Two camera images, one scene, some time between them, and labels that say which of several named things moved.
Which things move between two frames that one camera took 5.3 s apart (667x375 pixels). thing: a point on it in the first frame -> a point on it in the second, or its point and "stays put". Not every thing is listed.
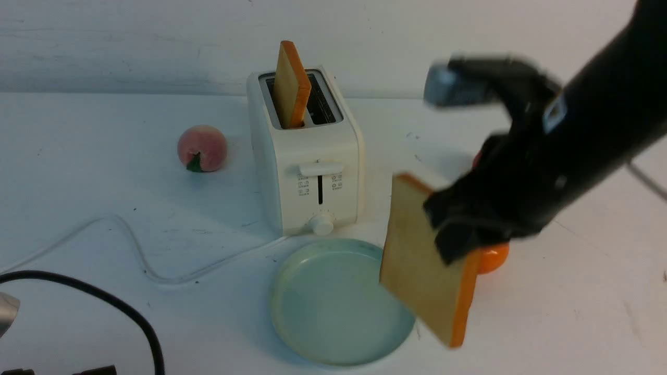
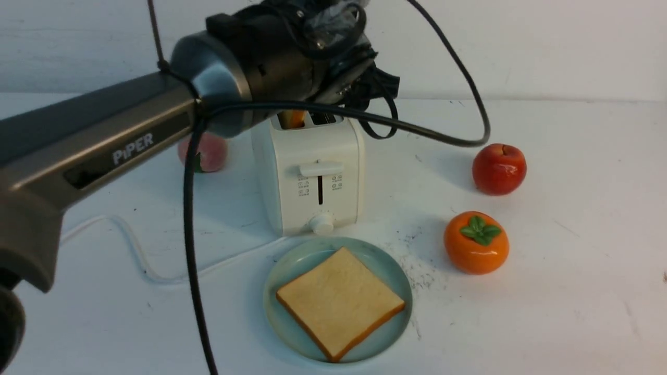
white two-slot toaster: (308, 179) stays put
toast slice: (439, 292) -> (340, 302)
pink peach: (202, 148) stays put
